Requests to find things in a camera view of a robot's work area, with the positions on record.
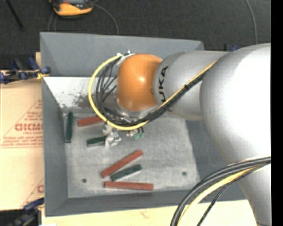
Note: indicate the red-brown flat block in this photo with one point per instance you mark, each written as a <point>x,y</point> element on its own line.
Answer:
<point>122,163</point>
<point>128,185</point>
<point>89,121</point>

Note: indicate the dark green flat block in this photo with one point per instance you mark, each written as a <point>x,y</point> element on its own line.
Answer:
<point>126,172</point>
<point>69,127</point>
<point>96,141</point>

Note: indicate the grey metal bin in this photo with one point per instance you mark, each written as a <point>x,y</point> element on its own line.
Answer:
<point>155,159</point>

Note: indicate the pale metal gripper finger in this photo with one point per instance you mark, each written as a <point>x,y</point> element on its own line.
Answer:
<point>108,129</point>
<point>113,140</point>

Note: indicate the brown cardboard board red print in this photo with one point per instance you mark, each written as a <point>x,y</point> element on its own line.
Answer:
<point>19,116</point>

